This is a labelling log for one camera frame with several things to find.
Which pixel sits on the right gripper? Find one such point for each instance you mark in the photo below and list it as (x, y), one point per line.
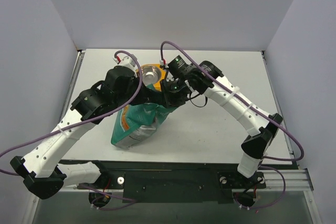
(171, 98)

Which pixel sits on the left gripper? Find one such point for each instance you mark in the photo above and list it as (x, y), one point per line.
(151, 96)

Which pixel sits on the green pet food bag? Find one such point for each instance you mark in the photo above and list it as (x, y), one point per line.
(136, 123)

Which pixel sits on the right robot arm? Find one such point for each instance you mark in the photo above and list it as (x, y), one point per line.
(208, 80)

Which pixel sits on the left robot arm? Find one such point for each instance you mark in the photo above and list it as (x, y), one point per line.
(41, 169)

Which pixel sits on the yellow double bowl feeder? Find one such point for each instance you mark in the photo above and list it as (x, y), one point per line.
(156, 86)

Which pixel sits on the left steel bowl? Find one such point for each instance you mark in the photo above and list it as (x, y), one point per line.
(151, 74)

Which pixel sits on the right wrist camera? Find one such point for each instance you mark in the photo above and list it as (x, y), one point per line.
(163, 64)

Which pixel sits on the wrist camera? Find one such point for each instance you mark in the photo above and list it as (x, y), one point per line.
(126, 61)
(163, 64)

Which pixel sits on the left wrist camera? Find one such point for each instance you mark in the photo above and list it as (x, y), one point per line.
(126, 61)

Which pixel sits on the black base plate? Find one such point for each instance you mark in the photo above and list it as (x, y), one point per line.
(157, 182)

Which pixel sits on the aluminium frame rail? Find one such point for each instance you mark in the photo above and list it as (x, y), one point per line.
(273, 205)

